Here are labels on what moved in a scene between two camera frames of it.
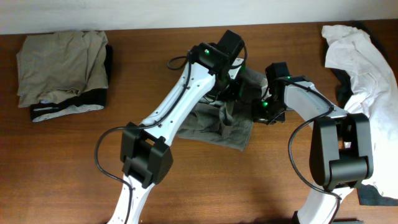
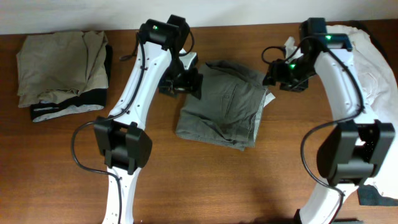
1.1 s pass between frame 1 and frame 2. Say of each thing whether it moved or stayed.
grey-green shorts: stayed
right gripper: moved
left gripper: moved
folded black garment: stayed
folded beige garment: stayed
